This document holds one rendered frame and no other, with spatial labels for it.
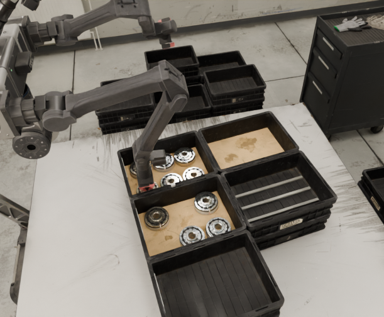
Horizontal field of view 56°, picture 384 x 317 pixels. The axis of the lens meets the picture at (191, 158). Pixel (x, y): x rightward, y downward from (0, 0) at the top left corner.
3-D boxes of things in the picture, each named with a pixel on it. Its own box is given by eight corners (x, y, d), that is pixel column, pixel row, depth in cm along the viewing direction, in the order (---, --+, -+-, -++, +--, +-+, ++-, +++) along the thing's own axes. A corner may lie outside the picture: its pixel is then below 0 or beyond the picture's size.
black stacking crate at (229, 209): (151, 275, 140) (146, 261, 132) (134, 215, 160) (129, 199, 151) (245, 244, 147) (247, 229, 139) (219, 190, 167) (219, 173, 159)
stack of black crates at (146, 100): (109, 159, 276) (94, 113, 243) (107, 133, 297) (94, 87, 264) (161, 150, 280) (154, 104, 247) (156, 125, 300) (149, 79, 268)
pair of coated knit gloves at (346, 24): (339, 34, 247) (340, 30, 244) (327, 22, 259) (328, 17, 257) (373, 29, 249) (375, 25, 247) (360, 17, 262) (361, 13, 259)
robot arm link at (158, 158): (134, 140, 144) (136, 159, 140) (162, 136, 145) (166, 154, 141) (137, 155, 154) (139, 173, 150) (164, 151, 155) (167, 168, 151)
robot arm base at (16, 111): (19, 120, 117) (3, 89, 108) (44, 116, 118) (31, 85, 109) (15, 138, 111) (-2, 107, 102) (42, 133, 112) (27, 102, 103)
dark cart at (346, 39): (318, 147, 295) (347, 46, 229) (296, 112, 325) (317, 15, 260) (386, 135, 301) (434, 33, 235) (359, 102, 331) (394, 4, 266)
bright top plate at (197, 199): (197, 213, 153) (197, 212, 153) (192, 195, 160) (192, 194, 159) (220, 207, 155) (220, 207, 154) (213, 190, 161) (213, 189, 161)
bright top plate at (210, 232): (209, 241, 144) (209, 240, 143) (203, 220, 151) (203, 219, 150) (234, 236, 145) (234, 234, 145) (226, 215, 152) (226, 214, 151)
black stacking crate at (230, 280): (173, 356, 120) (170, 346, 112) (151, 277, 140) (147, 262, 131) (281, 316, 128) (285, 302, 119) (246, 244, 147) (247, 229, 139)
